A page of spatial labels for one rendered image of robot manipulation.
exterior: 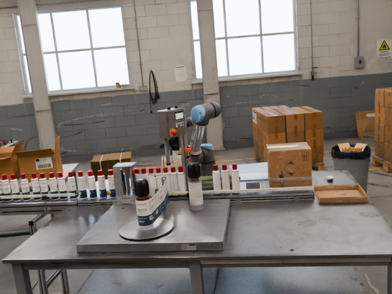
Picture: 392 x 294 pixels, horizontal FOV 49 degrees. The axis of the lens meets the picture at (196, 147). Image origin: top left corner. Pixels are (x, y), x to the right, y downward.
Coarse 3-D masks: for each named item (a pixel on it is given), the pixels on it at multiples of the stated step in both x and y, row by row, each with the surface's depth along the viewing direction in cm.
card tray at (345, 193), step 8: (344, 184) 300; (352, 184) 299; (320, 192) 298; (328, 192) 297; (336, 192) 296; (344, 192) 294; (352, 192) 293; (360, 192) 292; (320, 200) 278; (328, 200) 278; (336, 200) 277; (344, 200) 276; (352, 200) 276; (360, 200) 275
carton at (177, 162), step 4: (164, 156) 361; (180, 156) 356; (164, 160) 350; (176, 160) 350; (180, 160) 350; (164, 164) 350; (172, 164) 350; (176, 164) 351; (180, 164) 351; (168, 168) 351
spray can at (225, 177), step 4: (224, 164) 295; (224, 168) 294; (224, 172) 294; (228, 172) 295; (224, 176) 295; (228, 176) 295; (224, 180) 295; (228, 180) 296; (224, 184) 296; (228, 184) 296; (224, 188) 297; (228, 188) 297
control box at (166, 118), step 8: (160, 112) 295; (168, 112) 292; (160, 120) 297; (168, 120) 293; (176, 120) 299; (160, 128) 299; (168, 128) 294; (176, 128) 299; (184, 128) 305; (160, 136) 300; (168, 136) 295
